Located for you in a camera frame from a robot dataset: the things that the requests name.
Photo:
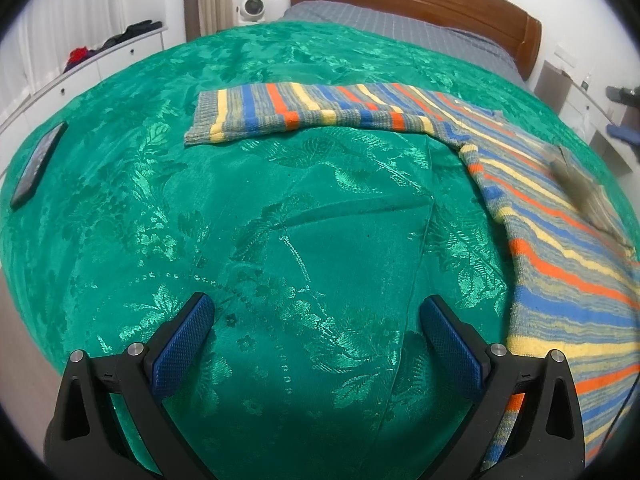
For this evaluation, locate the black clothes on cabinet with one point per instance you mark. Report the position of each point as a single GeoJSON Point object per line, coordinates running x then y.
{"type": "Point", "coordinates": [132, 31]}

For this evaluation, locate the red cloth on cabinet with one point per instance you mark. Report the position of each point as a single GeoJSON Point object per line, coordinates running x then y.
{"type": "Point", "coordinates": [78, 56]}

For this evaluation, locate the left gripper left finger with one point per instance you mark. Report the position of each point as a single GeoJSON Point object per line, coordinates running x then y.
{"type": "Point", "coordinates": [85, 440]}

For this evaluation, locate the small white fan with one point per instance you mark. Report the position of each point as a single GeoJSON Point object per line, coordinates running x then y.
{"type": "Point", "coordinates": [250, 12]}

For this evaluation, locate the grey checked bed sheet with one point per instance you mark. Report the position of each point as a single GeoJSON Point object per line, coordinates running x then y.
{"type": "Point", "coordinates": [457, 43]}

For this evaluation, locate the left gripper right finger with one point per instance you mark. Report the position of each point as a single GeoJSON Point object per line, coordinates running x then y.
{"type": "Point", "coordinates": [547, 439]}

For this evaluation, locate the white drawer cabinet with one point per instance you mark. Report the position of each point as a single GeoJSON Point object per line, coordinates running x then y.
{"type": "Point", "coordinates": [56, 95]}

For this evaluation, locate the white desk unit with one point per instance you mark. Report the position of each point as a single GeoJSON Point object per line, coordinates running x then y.
{"type": "Point", "coordinates": [579, 111]}

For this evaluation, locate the white sheer curtain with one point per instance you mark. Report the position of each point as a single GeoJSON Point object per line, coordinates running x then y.
{"type": "Point", "coordinates": [35, 49]}

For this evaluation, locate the green floral bedspread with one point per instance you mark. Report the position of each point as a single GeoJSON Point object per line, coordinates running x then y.
{"type": "Point", "coordinates": [317, 247]}

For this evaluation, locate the striped knit sweater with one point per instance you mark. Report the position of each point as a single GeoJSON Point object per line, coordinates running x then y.
{"type": "Point", "coordinates": [577, 272]}

